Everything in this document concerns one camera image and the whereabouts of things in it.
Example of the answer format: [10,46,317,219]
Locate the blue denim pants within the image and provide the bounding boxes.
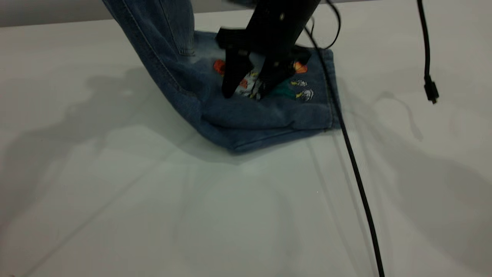
[102,0,342,152]

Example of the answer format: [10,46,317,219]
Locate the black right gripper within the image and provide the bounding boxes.
[215,0,322,101]

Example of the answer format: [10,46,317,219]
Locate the thick black cable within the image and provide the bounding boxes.
[304,25,386,277]

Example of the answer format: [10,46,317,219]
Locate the thin looped black cable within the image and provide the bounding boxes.
[309,0,342,50]

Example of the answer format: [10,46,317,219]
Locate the black cable with plug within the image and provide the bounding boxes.
[417,0,439,105]

